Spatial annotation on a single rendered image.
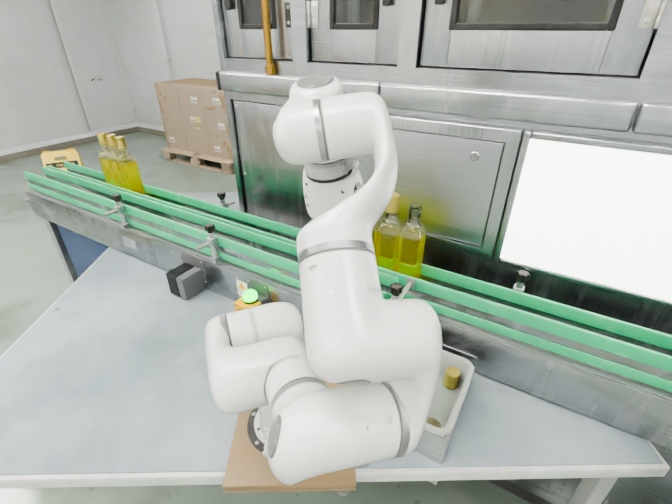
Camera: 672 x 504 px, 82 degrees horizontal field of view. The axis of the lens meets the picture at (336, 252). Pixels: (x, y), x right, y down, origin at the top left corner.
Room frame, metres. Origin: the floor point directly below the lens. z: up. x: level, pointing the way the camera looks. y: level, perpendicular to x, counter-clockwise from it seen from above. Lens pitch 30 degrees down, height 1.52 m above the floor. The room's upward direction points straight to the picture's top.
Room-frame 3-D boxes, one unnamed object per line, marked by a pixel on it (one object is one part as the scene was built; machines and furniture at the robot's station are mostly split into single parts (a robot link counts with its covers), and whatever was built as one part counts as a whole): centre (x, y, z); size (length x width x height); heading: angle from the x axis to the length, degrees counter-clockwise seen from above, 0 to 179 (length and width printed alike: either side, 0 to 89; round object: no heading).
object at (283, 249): (1.26, 0.59, 0.93); 1.75 x 0.01 x 0.08; 59
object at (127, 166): (1.46, 0.81, 1.02); 0.06 x 0.06 x 0.28; 59
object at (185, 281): (1.04, 0.50, 0.79); 0.08 x 0.08 x 0.08; 59
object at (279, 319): (0.53, 0.12, 1.01); 0.13 x 0.10 x 0.16; 111
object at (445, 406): (0.59, -0.20, 0.80); 0.22 x 0.17 x 0.09; 149
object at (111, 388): (1.19, 0.13, 0.73); 1.58 x 1.52 x 0.04; 91
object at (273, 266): (1.20, 0.63, 0.93); 1.75 x 0.01 x 0.08; 59
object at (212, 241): (1.00, 0.39, 0.94); 0.07 x 0.04 x 0.13; 149
